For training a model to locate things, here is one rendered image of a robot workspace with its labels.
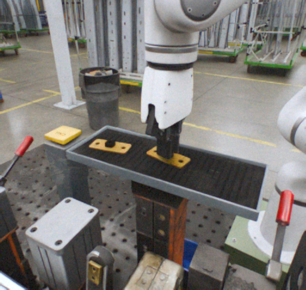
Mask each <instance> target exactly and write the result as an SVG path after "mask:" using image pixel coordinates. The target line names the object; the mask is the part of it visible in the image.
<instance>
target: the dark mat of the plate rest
mask: <svg viewBox="0 0 306 290"><path fill-rule="evenodd" d="M96 139H103V140H108V139H110V140H115V141H116V142H123V143H127V144H130V145H131V148H130V149H129V150H128V151H127V152H126V153H125V154H120V153H115V152H109V151H102V150H98V149H91V148H89V146H90V145H91V143H92V142H94V141H95V140H96ZM156 146H157V141H155V140H152V139H148V138H143V137H140V136H135V135H130V134H127V133H123V132H118V131H115V130H112V129H105V131H103V132H102V133H100V134H99V135H97V136H95V137H93V138H92V139H90V140H89V141H87V142H86V143H84V145H81V146H79V147H78V148H77V149H75V150H73V151H72V152H75V153H78V154H81V155H85V156H86V157H90V158H93V159H95V160H99V161H103V162H105V163H109V164H113V165H116V166H119V167H123V168H126V169H127V170H131V171H133V172H137V173H141V174H143V175H147V176H151V177H153V178H157V179H161V180H164V181H167V182H168V183H171V184H175V185H178V186H181V187H185V188H189V189H191V190H194V191H199V192H201V193H205V194H206V195H209V196H213V197H216V198H219V199H222V200H226V201H229V202H233V203H237V204H240V205H242V206H245V207H248V208H251V209H254V210H256V208H257V204H258V199H259V193H260V192H261V188H262V183H263V178H264V174H265V167H262V166H257V165H254V164H249V163H244V162H241V161H237V160H232V159H228V158H224V157H219V156H218V155H213V154H208V153H205V152H201V151H196V150H193V149H188V148H183V147H179V152H178V154H180V155H183V156H184V157H187V158H190V162H189V163H188V164H186V165H184V167H182V168H177V167H175V166H172V165H170V164H167V163H165V162H163V161H160V160H157V159H155V158H152V157H151V156H150V155H147V152H148V151H149V150H151V149H153V148H154V147H156Z"/></svg>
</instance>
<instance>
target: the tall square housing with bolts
mask: <svg viewBox="0 0 306 290"><path fill-rule="evenodd" d="M26 237H27V240H28V244H29V247H30V250H31V253H32V256H33V260H34V262H35V266H36V268H37V270H38V273H39V279H40V280H41V281H42V282H44V283H45V284H47V286H48V290H86V283H87V255H88V254H89V253H90V252H91V251H92V250H93V249H94V248H95V247H97V246H103V240H102V231H101V226H100V216H99V210H98V209H96V208H94V207H93V206H90V205H88V204H86V203H83V202H80V201H78V200H75V199H73V198H70V197H68V198H65V199H64V200H62V201H61V202H60V203H58V204H57V205H56V206H55V207H54V208H53V209H52V210H50V211H49V212H48V213H46V214H45V215H44V216H43V217H42V218H41V219H40V220H39V221H37V222H36V223H35V224H33V225H32V226H30V227H29V228H28V229H27V231H26Z"/></svg>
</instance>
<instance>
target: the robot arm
mask: <svg viewBox="0 0 306 290"><path fill-rule="evenodd" d="M247 1H248V0H144V31H145V60H147V61H149V62H148V66H147V68H145V71H144V75H143V83H142V97H141V121H142V123H144V124H148V125H147V127H146V130H145V134H146V135H149V136H155V138H157V155H160V156H162V157H164V158H166V159H168V160H169V159H171V154H172V151H174V153H176V154H177V153H178V152H179V138H180V135H179V134H181V131H182V123H183V121H184V119H186V117H187V116H188V115H189V114H190V112H191V108H192V97H193V69H192V68H193V66H194V61H196V60H197V56H198V40H199V33H200V31H201V30H203V29H205V28H207V27H209V26H212V25H214V24H215V23H217V22H219V21H220V20H222V19H224V17H226V16H227V15H229V14H231V13H232V12H233V11H235V10H236V9H238V8H240V6H241V5H243V4H244V3H245V2H247ZM277 125H278V128H279V132H280V134H281V135H282V136H283V137H284V138H285V139H286V140H287V141H289V142H290V144H292V145H293V146H294V147H296V148H298V149H299V150H300V151H302V152H303V153H304V154H305V155H306V86H305V87H304V88H302V89H301V90H300V91H299V92H297V94H296V95H294V97H293V98H291V99H290V100H289V101H288V102H287V103H286V104H285V105H284V107H283V108H282V109H281V111H280V113H279V117H278V121H277ZM161 129H164V132H163V130H161ZM284 190H291V192H292V193H293V195H294V198H293V205H292V211H291V216H290V224H289V226H286V232H285V235H284V242H283V249H282V250H281V257H280V263H283V264H288V265H290V264H291V261H292V258H294V255H295V252H296V249H297V247H298V244H299V241H300V238H301V236H302V234H303V232H304V231H305V230H306V162H304V161H290V162H287V163H286V164H284V165H282V167H281V169H280V171H279V173H278V175H277V178H276V181H275V184H274V187H273V190H272V191H271V195H270V198H269V201H268V204H267V208H266V210H265V211H261V212H260V213H259V216H258V220H257V222H255V221H251V220H249V224H248V233H249V236H250V239H251V240H252V242H253V244H254V245H255V246H256V248H257V249H259V250H260V251H261V252H262V253H263V254H264V255H265V256H267V257H268V258H271V257H272V252H273V246H274V240H275V236H276V229H277V223H276V216H277V210H278V206H279V200H280V194H281V191H284Z"/></svg>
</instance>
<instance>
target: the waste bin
mask: <svg viewBox="0 0 306 290"><path fill-rule="evenodd" d="M79 87H80V88H81V98H82V99H86V104H87V111H88V119H89V122H90V127H91V128H92V129H95V130H97V131H99V130H100V129H101V128H103V127H105V126H112V127H117V126H118V124H119V113H118V97H122V93H121V86H120V72H119V71H118V70H116V69H114V68H107V66H92V68H89V67H88V68H85V69H82V70H80V71H79Z"/></svg>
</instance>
